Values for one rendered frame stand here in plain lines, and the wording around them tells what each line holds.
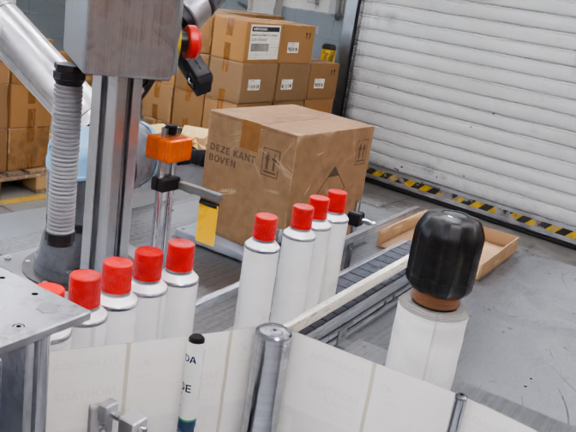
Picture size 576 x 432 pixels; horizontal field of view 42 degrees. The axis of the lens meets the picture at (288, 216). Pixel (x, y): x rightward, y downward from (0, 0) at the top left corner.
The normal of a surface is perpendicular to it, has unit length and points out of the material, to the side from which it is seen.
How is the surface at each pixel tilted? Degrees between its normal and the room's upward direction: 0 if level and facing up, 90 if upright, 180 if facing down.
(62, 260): 75
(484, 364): 0
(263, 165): 90
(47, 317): 0
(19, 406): 90
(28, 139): 88
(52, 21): 90
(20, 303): 0
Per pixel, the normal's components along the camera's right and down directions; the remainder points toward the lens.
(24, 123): 0.76, 0.34
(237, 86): -0.57, 0.17
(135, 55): 0.37, 0.33
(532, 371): 0.14, -0.94
